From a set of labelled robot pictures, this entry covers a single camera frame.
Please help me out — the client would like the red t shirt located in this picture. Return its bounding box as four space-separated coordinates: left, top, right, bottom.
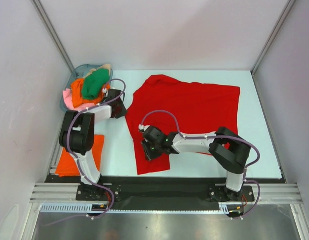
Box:
126 75 241 175

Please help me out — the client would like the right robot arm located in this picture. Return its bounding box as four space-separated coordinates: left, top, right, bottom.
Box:
139 125 252 201

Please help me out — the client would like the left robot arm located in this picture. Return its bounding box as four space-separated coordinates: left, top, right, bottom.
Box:
59 88 127 201

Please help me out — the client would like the green garment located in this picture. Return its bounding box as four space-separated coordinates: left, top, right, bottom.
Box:
81 68 110 100

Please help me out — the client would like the beige garment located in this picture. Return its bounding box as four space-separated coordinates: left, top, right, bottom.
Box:
83 63 113 79

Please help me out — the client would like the orange garment in basket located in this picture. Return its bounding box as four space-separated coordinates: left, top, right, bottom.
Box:
71 77 110 108

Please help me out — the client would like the pink garment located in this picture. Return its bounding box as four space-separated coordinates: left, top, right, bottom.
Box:
63 88 89 111

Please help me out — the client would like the folded orange t shirt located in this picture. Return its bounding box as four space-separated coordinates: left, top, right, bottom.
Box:
55 135 105 177

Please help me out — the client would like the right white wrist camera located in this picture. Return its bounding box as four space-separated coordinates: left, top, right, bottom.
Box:
138 124 149 133

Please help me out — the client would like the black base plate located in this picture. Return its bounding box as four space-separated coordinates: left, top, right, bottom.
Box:
44 174 287 212

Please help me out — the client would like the white slotted cable duct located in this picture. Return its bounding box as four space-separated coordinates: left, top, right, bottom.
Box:
40 203 235 215

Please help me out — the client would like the left aluminium corner post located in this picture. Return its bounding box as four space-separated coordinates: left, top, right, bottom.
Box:
31 0 75 73

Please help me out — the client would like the aluminium corner post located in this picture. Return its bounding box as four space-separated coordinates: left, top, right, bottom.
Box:
31 0 75 73
250 0 298 77

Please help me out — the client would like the right aluminium corner post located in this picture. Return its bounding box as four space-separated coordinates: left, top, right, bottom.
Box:
250 0 298 77

